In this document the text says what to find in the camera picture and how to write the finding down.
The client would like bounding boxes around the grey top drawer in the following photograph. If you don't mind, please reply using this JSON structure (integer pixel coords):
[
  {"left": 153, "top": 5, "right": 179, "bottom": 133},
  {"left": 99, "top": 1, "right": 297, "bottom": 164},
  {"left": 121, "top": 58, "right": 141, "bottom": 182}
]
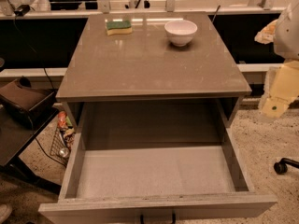
[{"left": 39, "top": 126, "right": 277, "bottom": 224}]

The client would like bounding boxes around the grey cabinet with glossy top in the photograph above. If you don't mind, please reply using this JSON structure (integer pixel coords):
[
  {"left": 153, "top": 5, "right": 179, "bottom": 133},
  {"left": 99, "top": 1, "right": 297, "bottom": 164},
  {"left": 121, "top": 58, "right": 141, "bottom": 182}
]
[{"left": 57, "top": 12, "right": 250, "bottom": 150}]

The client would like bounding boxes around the crumpled yellowish cloth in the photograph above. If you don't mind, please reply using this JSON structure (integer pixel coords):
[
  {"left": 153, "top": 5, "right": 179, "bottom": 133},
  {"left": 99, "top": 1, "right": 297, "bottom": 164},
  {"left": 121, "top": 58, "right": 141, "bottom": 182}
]
[{"left": 254, "top": 20, "right": 277, "bottom": 44}]

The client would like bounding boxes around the black office chair caster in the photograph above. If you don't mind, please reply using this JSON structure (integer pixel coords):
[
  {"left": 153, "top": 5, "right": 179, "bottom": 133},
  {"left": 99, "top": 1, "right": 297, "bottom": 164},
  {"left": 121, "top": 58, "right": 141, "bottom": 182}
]
[{"left": 274, "top": 158, "right": 299, "bottom": 175}]

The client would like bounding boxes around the white ceramic bowl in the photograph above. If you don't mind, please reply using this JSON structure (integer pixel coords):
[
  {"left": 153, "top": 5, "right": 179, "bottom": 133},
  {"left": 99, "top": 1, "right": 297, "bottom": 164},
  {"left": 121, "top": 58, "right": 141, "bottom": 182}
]
[{"left": 164, "top": 20, "right": 197, "bottom": 47}]

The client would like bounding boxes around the green and yellow sponge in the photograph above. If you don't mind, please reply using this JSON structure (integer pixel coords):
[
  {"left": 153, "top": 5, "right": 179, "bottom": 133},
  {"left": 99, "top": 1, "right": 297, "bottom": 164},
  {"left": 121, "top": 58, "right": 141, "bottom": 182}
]
[{"left": 106, "top": 21, "right": 133, "bottom": 35}]

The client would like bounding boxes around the dark brown box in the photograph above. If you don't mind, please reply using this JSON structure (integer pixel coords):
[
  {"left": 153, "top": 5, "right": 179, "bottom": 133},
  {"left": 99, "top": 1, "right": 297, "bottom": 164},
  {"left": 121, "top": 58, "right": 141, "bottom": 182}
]
[{"left": 0, "top": 77, "right": 55, "bottom": 129}]

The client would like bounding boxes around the black side table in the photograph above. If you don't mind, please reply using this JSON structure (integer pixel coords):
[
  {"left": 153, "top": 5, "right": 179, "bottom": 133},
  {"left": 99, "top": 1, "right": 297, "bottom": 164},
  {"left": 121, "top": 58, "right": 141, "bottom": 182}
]
[{"left": 0, "top": 107, "right": 61, "bottom": 194}]

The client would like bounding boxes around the black drawer handle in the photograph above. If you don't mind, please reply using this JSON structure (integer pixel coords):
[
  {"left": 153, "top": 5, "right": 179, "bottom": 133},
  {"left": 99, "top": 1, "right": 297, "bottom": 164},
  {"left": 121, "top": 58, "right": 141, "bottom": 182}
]
[{"left": 139, "top": 214, "right": 177, "bottom": 224}]

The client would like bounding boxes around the wire basket with items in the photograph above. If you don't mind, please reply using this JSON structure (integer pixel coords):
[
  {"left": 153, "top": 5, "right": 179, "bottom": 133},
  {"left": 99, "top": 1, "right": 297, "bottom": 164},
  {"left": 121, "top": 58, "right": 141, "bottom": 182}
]
[{"left": 50, "top": 111, "right": 76, "bottom": 166}]

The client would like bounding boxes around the black cable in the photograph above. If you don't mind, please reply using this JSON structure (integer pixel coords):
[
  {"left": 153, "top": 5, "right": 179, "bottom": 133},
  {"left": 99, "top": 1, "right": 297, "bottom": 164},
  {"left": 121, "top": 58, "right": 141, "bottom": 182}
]
[{"left": 12, "top": 14, "right": 57, "bottom": 91}]

